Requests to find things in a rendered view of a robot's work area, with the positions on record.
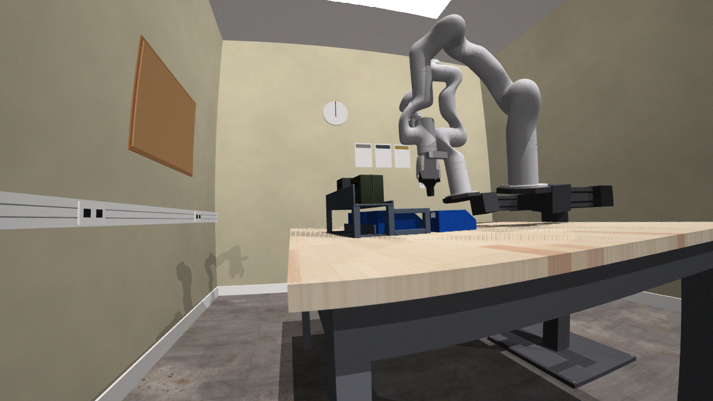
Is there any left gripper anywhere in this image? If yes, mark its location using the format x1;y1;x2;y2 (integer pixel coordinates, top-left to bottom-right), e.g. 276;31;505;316
416;155;441;196

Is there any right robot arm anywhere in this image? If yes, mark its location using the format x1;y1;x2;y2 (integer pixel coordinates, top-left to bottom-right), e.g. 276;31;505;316
399;59;478;198

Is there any dark grey case with orange latches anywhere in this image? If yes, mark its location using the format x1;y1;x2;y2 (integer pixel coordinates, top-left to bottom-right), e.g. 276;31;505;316
337;178;352;190

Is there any olive green case with orange latches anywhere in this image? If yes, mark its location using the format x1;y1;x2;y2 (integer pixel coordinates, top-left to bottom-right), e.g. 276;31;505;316
351;174;384;204

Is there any grey metal shelf rack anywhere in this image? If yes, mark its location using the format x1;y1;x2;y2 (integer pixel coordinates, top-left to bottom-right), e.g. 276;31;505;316
326;184;436;238

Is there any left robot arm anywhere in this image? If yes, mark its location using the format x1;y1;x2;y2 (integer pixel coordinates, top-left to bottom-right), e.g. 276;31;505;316
398;14;548;189

